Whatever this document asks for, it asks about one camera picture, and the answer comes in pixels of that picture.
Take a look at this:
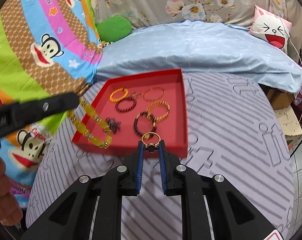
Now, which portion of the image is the yellow square stone bracelet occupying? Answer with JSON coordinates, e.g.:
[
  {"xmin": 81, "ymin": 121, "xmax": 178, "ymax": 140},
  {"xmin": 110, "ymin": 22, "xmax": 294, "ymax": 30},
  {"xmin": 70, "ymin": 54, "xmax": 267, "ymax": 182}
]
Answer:
[{"xmin": 67, "ymin": 99, "xmax": 113, "ymax": 149}]

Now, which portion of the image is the gold ring black stone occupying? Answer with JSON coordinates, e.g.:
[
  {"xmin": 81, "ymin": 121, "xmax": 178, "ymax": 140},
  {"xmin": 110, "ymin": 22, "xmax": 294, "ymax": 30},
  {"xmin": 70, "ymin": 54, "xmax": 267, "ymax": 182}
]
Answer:
[{"xmin": 141, "ymin": 132, "xmax": 161, "ymax": 153}]

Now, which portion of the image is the yellow bead bracelet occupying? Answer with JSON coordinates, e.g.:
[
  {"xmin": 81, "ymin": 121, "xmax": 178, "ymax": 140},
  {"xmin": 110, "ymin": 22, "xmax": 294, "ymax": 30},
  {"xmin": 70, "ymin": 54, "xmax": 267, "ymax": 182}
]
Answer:
[{"xmin": 108, "ymin": 87, "xmax": 130, "ymax": 104}]

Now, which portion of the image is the black gold bead bracelet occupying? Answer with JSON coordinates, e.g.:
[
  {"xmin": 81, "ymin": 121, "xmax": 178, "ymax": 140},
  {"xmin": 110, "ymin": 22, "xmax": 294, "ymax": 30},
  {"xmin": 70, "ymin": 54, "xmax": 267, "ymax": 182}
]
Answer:
[{"xmin": 133, "ymin": 110, "xmax": 158, "ymax": 138}]

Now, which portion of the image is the red jewelry tray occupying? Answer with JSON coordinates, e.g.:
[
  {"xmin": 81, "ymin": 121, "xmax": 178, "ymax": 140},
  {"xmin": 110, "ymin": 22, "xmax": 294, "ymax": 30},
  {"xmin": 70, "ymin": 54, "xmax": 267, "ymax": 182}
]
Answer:
[{"xmin": 72, "ymin": 69, "xmax": 188, "ymax": 157}]

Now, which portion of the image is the left hand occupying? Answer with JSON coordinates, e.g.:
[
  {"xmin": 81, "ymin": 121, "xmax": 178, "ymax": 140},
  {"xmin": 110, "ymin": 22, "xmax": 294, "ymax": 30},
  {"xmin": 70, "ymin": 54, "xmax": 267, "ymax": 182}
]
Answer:
[{"xmin": 0, "ymin": 158, "xmax": 23, "ymax": 226}]

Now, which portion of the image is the cartoon monkey blanket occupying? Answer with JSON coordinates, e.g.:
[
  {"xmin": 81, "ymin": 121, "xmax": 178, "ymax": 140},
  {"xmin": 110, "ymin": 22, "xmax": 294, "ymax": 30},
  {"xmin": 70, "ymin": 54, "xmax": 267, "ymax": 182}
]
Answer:
[{"xmin": 0, "ymin": 0, "xmax": 101, "ymax": 208}]

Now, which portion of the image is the grey striped bed cover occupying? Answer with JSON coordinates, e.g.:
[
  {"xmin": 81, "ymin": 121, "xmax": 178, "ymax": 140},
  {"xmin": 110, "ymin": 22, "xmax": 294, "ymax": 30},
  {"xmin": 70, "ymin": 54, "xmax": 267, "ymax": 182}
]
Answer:
[{"xmin": 26, "ymin": 73, "xmax": 294, "ymax": 239}]

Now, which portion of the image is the cardboard box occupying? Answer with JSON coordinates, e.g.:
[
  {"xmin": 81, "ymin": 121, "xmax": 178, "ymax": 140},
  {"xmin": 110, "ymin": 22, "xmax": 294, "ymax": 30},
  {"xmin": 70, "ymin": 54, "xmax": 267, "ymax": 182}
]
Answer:
[{"xmin": 260, "ymin": 85, "xmax": 302, "ymax": 140}]

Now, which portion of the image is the green plush toy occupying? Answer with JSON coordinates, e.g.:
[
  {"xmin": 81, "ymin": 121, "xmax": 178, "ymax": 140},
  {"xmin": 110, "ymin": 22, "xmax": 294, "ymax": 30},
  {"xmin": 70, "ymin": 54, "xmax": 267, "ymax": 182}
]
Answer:
[{"xmin": 95, "ymin": 16, "xmax": 132, "ymax": 42}]

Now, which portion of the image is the thin rose gold bangle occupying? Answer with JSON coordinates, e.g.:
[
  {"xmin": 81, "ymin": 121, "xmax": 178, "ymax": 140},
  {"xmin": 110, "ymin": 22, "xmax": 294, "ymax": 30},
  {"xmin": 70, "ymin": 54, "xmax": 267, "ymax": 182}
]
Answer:
[{"xmin": 142, "ymin": 87, "xmax": 166, "ymax": 102}]

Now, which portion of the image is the light blue pillow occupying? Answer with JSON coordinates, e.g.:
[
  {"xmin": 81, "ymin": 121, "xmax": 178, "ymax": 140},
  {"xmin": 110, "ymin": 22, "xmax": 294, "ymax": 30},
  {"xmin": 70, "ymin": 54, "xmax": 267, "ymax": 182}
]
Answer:
[{"xmin": 94, "ymin": 20, "xmax": 302, "ymax": 95}]

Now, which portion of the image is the floral grey bedsheet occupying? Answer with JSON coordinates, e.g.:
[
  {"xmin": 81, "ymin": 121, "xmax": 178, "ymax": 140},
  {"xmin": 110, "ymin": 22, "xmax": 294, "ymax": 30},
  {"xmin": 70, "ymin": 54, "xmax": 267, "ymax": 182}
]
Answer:
[{"xmin": 91, "ymin": 0, "xmax": 302, "ymax": 60}]

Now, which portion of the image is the white cat face cushion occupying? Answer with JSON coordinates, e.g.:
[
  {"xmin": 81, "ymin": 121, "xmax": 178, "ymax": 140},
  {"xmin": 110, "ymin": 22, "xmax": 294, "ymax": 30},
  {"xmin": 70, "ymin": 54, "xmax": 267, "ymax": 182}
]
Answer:
[{"xmin": 249, "ymin": 5, "xmax": 292, "ymax": 53}]

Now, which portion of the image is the dark red bead bracelet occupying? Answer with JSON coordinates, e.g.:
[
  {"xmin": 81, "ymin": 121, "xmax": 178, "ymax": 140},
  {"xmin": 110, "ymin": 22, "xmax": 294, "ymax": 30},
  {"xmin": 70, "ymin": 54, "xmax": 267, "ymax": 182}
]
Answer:
[{"xmin": 114, "ymin": 97, "xmax": 137, "ymax": 114}]

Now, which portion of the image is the orange gold bead bracelet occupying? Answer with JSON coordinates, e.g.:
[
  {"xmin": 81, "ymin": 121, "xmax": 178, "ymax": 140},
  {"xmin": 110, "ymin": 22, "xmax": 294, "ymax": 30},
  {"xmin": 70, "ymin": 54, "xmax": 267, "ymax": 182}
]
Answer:
[{"xmin": 146, "ymin": 100, "xmax": 171, "ymax": 121}]

